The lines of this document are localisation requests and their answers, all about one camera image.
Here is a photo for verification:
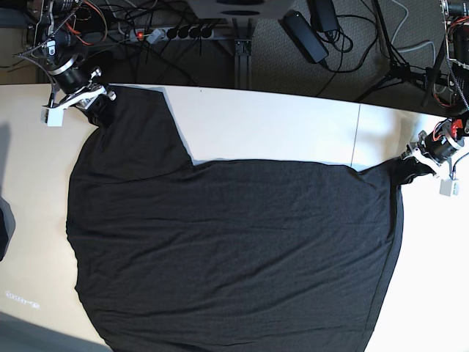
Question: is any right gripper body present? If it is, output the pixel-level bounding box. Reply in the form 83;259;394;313
43;67;117;114

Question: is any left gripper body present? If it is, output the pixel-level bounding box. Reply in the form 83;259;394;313
402;120;468;178

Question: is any black T-shirt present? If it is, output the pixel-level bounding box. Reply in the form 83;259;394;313
65;84;426;352

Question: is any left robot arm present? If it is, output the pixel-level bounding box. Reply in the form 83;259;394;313
402;1;468;180

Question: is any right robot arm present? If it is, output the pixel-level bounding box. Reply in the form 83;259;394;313
16;1;116;125

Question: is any black tripod stand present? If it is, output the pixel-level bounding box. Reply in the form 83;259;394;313
355;1;448;106

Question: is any white plug adapter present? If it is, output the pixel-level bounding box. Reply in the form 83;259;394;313
146;29;166;45

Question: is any white power strip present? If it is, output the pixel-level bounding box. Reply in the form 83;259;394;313
127;25;215;43

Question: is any dark object at left edge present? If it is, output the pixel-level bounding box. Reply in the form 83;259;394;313
0;198;15;261

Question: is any aluminium table leg profile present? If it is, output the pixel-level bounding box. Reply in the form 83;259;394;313
231;18;255;90

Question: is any black power brick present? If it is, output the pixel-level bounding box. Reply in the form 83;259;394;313
280;10;329;64
307;0;339;33

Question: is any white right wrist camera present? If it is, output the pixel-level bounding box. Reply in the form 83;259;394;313
40;106;64;128

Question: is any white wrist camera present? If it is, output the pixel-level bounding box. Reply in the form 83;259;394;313
439;179;459;197
40;106;64;128

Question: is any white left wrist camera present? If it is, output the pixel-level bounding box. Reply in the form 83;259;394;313
439;179;459;197

